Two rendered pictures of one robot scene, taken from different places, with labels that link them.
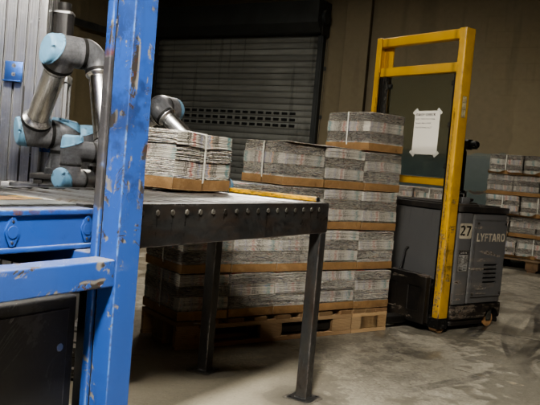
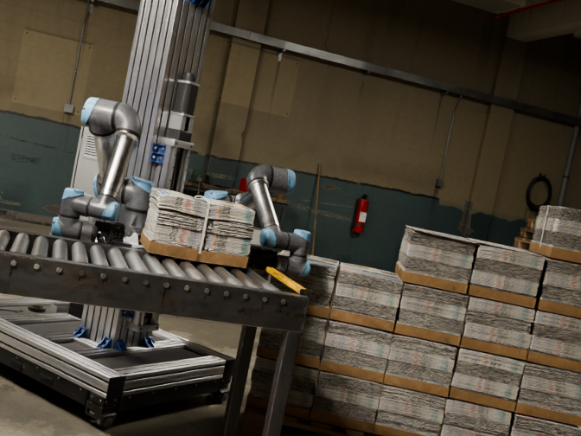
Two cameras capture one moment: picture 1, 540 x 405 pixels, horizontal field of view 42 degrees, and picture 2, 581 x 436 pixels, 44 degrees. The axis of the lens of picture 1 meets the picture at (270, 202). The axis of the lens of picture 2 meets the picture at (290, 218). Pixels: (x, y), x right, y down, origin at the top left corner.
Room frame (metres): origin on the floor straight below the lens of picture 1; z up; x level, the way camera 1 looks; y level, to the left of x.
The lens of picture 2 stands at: (0.93, -1.73, 1.18)
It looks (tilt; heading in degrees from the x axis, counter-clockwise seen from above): 3 degrees down; 41
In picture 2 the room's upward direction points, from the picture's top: 11 degrees clockwise
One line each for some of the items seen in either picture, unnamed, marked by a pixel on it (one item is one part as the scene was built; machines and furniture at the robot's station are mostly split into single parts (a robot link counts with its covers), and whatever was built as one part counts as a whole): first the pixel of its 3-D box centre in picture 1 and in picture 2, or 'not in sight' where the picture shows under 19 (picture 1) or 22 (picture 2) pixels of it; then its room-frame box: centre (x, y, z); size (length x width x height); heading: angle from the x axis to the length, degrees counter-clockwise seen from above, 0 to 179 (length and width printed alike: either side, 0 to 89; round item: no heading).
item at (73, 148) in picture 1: (75, 150); (76, 203); (2.48, 0.70, 0.92); 0.11 x 0.08 x 0.11; 126
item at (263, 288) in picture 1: (256, 258); (383, 364); (3.82, 0.05, 0.42); 1.17 x 0.39 x 0.83; 127
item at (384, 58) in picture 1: (374, 168); not in sight; (4.77, -0.69, 0.97); 0.09 x 0.09 x 1.75; 37
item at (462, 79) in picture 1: (451, 174); not in sight; (4.24, -1.08, 0.97); 0.09 x 0.09 x 1.75; 37
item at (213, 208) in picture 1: (230, 221); (102, 285); (2.26, 0.12, 0.74); 1.34 x 0.05 x 0.12; 149
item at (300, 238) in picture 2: not in sight; (296, 242); (3.27, 0.24, 0.92); 0.11 x 0.08 x 0.11; 160
